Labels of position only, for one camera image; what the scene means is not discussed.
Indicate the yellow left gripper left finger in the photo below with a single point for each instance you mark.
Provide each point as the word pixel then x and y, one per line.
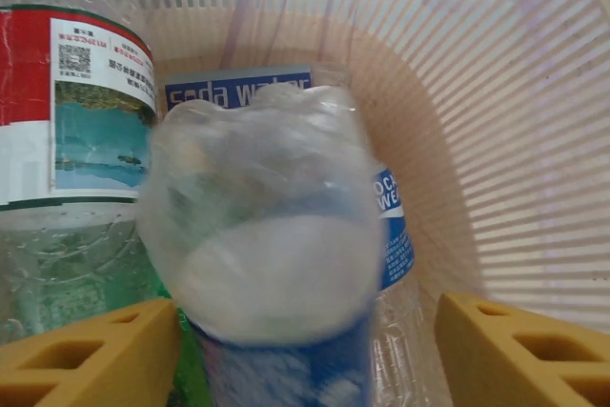
pixel 81 364

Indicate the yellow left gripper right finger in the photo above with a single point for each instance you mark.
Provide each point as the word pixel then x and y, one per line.
pixel 524 364

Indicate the crushed green bottle white label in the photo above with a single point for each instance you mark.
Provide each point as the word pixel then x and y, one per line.
pixel 188 364

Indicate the blue label bottle white cap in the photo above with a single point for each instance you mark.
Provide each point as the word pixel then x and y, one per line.
pixel 393 235

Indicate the clear bottle round logo label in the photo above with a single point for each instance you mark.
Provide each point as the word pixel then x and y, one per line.
pixel 267 235

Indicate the clear bottle red teal label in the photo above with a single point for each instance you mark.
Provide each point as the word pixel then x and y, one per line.
pixel 71 116

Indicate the bottle grey blue label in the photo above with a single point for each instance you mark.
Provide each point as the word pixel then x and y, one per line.
pixel 229 92

